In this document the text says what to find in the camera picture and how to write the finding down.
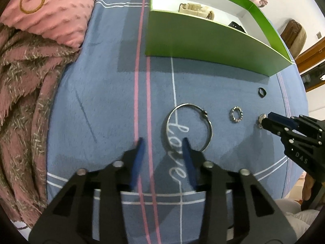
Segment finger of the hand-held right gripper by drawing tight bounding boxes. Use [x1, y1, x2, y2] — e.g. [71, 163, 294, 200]
[261, 117, 296, 145]
[269, 112, 300, 130]

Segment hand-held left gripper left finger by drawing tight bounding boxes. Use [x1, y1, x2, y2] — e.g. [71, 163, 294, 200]
[28, 137, 146, 244]

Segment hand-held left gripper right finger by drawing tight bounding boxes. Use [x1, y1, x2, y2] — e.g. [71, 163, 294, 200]
[182, 137, 297, 244]

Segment silver bangle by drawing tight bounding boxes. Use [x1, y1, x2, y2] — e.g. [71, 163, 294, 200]
[162, 103, 213, 153]

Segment green cardboard box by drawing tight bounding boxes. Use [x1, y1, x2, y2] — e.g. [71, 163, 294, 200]
[144, 0, 292, 77]

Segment person's right hand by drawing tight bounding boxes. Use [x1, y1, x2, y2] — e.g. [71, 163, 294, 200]
[302, 175, 315, 202]

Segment person's white pants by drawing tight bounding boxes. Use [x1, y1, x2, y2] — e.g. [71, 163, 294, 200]
[275, 198, 320, 239]

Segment striped blue blanket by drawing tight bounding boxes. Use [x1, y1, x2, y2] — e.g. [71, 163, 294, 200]
[46, 0, 309, 244]

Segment beige cloth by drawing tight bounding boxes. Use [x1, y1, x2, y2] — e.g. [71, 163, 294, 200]
[289, 29, 308, 59]

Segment black wrist watch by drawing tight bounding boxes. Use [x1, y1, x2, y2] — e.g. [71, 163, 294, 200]
[228, 22, 247, 33]

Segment fuzzy pink brown throw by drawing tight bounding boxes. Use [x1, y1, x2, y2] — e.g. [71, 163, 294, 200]
[0, 23, 82, 228]

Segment cream wrist watch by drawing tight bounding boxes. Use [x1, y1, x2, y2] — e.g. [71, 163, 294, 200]
[178, 2, 215, 19]

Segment pink dotted pillow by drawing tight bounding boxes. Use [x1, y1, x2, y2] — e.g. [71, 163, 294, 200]
[0, 0, 104, 49]

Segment rhinestone ring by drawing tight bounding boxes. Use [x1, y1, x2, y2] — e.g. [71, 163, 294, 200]
[229, 106, 244, 123]

